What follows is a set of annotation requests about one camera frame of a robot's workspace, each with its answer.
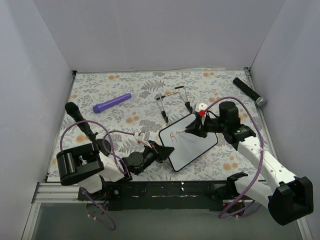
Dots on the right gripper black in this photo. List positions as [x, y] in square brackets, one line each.
[203, 125]

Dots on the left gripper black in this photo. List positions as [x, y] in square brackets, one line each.
[157, 153]

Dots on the small whiteboard black frame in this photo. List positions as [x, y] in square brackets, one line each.
[187, 147]

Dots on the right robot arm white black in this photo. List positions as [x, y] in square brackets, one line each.
[286, 196]

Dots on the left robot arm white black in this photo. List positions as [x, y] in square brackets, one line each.
[89, 164]

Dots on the floral patterned table mat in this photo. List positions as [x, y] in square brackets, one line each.
[127, 102]

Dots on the black microphone silver head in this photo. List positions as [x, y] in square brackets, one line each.
[259, 100]

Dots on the purple flashlight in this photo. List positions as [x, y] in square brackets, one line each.
[100, 107]

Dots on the black microphone on stand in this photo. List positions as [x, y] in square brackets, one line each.
[73, 111]

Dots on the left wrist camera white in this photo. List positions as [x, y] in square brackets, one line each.
[143, 137]

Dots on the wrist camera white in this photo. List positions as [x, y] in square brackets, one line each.
[143, 137]
[199, 108]

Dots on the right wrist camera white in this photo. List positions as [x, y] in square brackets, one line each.
[199, 108]

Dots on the wire whiteboard stand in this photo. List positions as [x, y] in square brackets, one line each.
[174, 96]

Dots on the black base frame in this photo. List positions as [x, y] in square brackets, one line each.
[162, 195]

